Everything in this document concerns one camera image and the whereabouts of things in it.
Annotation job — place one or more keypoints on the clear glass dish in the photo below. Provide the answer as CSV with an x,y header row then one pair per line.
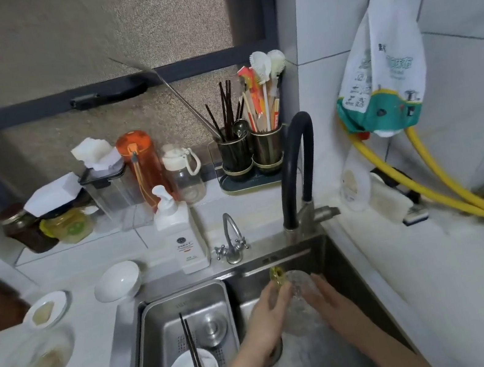
x,y
44,358

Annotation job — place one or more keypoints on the white ceramic bowl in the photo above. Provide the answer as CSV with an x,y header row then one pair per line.
x,y
117,282

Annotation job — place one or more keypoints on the dark wooden chopstick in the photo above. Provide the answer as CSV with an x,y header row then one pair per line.
x,y
198,361
191,353

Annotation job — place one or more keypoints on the stainless steel drain basket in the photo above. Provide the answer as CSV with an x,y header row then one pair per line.
x,y
172,314

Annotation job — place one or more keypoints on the small white plate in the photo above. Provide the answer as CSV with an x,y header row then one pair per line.
x,y
46,310

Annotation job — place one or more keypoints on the black flexible faucet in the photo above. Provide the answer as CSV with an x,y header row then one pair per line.
x,y
288,173

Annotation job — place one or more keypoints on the bunch of wrapped chopsticks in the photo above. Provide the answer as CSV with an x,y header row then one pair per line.
x,y
257,99

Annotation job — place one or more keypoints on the clear bottle with white lid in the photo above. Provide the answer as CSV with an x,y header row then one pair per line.
x,y
185,177

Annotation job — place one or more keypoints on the dark glass jar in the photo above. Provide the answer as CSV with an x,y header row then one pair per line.
x,y
26,230

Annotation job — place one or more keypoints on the white soap pump bottle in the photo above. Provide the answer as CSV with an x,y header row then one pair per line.
x,y
181,238

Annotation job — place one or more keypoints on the orange water bottle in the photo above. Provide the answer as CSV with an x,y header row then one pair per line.
x,y
142,170

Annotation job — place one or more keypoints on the person's left fingers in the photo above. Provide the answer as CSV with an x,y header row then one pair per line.
x,y
280,295

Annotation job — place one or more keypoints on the bunch of dark chopsticks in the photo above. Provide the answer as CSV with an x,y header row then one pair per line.
x,y
226,109

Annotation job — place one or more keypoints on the dark window frame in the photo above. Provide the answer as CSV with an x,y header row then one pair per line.
x,y
111,80

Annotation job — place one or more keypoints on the person's right fingers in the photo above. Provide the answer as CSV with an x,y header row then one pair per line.
x,y
317,293

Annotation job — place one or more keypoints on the round steel sink plug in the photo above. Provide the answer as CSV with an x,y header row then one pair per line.
x,y
212,329

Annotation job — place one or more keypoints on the long metal tongs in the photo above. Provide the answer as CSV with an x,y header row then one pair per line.
x,y
169,91

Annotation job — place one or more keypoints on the small chrome faucet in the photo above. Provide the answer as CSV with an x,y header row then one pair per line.
x,y
232,243

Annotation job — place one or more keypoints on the person's left hand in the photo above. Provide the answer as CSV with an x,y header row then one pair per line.
x,y
263,319

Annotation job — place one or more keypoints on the clear container with black lid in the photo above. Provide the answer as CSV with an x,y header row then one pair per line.
x,y
112,199

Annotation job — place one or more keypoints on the black double utensil holder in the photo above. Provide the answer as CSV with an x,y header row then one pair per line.
x,y
251,156

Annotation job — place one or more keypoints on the white and green plastic bag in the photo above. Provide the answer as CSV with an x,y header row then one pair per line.
x,y
383,72

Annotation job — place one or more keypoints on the person's right forearm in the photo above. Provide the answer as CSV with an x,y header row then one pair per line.
x,y
392,360

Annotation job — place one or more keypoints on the metal spoon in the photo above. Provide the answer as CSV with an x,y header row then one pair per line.
x,y
239,129

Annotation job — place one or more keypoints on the white paper sheet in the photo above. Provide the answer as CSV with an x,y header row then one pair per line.
x,y
57,192

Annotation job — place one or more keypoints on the person's right hand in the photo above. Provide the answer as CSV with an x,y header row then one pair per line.
x,y
337,311

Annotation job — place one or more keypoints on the stainless steel sink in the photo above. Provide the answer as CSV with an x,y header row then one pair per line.
x,y
311,365

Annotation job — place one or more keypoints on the white bottle brush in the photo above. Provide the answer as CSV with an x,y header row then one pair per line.
x,y
276,62
260,68

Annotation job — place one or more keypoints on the clear glass cup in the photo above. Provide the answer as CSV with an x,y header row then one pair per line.
x,y
298,287

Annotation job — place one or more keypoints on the yellow glass jar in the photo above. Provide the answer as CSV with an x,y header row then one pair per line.
x,y
67,226

